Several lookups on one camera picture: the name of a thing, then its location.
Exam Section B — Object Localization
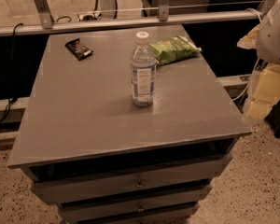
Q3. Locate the white cable right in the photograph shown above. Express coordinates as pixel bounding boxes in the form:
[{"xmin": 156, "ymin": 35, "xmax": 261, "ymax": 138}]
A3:
[{"xmin": 231, "ymin": 58, "xmax": 261, "ymax": 103}]

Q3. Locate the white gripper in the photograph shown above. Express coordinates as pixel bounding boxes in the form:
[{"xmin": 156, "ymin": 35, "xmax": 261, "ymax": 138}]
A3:
[{"xmin": 237, "ymin": 25, "xmax": 280, "ymax": 120}]

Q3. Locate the white power strip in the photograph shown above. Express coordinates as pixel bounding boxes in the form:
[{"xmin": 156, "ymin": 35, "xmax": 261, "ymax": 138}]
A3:
[{"xmin": 77, "ymin": 12, "xmax": 102, "ymax": 21}]

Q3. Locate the black snack packet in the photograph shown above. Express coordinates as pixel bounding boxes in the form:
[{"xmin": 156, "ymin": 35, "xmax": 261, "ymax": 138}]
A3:
[{"xmin": 65, "ymin": 38, "xmax": 92, "ymax": 61}]

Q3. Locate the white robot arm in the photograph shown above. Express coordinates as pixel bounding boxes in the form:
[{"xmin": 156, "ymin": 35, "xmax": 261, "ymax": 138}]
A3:
[{"xmin": 237, "ymin": 0, "xmax": 280, "ymax": 120}]

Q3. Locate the black cable left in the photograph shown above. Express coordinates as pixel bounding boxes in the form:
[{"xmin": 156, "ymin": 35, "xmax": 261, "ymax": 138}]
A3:
[{"xmin": 0, "ymin": 22, "xmax": 24, "ymax": 128}]

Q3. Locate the grey metal rail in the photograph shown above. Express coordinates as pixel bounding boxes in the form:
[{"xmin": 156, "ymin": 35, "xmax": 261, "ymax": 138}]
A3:
[{"xmin": 0, "ymin": 9, "xmax": 263, "ymax": 37}]

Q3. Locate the grey drawer cabinet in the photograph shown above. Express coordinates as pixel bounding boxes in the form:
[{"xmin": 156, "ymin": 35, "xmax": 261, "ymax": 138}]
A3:
[{"xmin": 8, "ymin": 29, "xmax": 250, "ymax": 224}]

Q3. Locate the green snack bag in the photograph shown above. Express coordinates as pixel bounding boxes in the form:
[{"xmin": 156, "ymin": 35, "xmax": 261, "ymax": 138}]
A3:
[{"xmin": 150, "ymin": 35, "xmax": 202, "ymax": 66}]

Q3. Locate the clear blue-label plastic bottle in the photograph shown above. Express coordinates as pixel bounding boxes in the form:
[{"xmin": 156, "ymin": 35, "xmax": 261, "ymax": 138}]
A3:
[{"xmin": 131, "ymin": 31, "xmax": 157, "ymax": 106}]

